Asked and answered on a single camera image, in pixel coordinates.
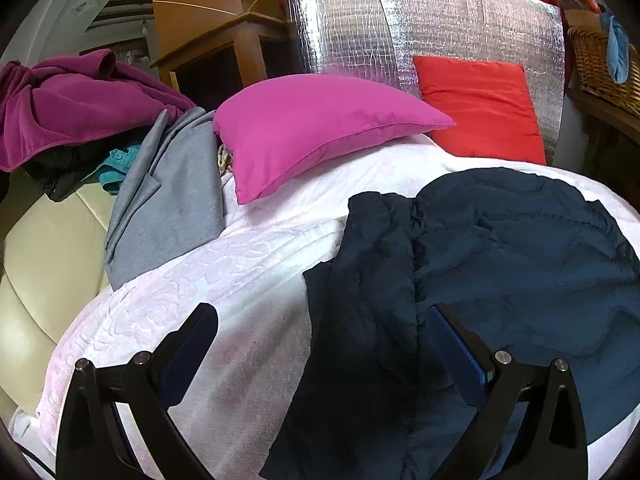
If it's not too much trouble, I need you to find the white embossed blanket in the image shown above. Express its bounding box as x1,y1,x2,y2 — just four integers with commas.
10,130,640,480

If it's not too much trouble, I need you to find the wicker basket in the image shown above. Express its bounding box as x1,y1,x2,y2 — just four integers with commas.
567,25,640,118

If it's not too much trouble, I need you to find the beige braided rope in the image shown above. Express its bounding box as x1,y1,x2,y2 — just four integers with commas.
217,142,236,178

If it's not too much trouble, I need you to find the navy blue fleece garment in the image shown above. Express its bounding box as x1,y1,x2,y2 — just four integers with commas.
259,167,640,480

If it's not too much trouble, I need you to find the red pillow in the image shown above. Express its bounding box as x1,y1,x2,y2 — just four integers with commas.
412,55,548,166

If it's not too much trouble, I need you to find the black cable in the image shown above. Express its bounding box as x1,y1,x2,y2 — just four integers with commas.
17,442,58,478

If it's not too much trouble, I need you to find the cream leather sofa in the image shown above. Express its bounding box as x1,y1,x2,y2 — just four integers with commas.
0,167,118,421

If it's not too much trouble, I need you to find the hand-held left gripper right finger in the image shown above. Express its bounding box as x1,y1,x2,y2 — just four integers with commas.
430,302,588,480

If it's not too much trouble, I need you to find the silver foil insulation sheet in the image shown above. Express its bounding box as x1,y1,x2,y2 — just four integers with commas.
282,0,568,161

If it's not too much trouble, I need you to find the light blue cloth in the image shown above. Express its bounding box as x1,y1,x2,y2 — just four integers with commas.
600,10,631,85

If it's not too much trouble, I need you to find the black garment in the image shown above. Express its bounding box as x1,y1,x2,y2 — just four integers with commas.
22,130,151,203

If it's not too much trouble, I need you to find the teal garment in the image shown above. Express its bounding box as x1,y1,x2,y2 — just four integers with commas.
95,142,143,196

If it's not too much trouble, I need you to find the magenta garment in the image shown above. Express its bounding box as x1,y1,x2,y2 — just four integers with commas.
0,50,198,173

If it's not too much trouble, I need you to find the pink pillow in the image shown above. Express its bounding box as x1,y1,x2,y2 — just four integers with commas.
212,74,457,206

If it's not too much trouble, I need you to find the grey garment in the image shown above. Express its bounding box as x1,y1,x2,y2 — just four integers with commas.
105,107,226,291

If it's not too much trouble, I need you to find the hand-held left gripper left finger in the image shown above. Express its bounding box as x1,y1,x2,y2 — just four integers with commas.
55,302,221,480

